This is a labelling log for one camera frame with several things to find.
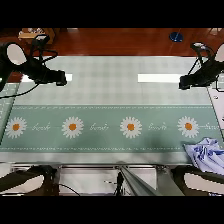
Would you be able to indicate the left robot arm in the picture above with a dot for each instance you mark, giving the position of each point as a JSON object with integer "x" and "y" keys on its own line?
{"x": 31, "y": 66}

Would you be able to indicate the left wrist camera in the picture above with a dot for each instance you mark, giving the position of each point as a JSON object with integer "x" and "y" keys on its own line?
{"x": 40, "y": 40}

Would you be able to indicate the light blue shirt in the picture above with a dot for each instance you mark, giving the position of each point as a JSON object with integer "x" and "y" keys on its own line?
{"x": 208, "y": 155}

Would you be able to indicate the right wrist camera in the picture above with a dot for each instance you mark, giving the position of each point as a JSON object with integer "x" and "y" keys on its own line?
{"x": 199, "y": 47}

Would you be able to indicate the silver frame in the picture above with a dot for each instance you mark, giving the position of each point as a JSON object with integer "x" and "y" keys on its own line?
{"x": 140, "y": 186}

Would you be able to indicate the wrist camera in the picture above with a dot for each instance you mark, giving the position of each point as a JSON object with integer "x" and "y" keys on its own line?
{"x": 40, "y": 40}
{"x": 199, "y": 47}

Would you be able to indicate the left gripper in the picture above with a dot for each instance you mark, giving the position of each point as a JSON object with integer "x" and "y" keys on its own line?
{"x": 59, "y": 77}

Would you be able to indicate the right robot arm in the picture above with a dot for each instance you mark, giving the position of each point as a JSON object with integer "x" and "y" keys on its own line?
{"x": 210, "y": 70}

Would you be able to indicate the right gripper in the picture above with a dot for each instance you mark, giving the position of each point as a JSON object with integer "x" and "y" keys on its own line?
{"x": 187, "y": 82}

